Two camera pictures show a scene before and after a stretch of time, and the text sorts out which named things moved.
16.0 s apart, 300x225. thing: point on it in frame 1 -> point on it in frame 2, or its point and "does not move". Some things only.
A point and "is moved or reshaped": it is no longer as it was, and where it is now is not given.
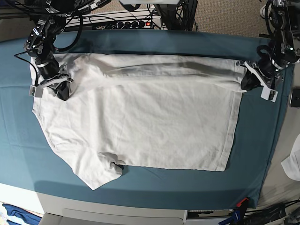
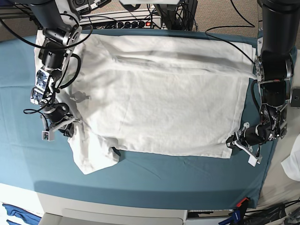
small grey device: x=295 y=98 does not move
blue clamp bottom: x=235 y=218 does not move
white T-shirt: x=158 y=112 is moved or reshaped
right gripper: x=269 y=75 -> x=249 y=138
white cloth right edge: x=291 y=164 does not move
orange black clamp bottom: x=243 y=205 does not move
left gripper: x=54 y=76 -> x=56 y=116
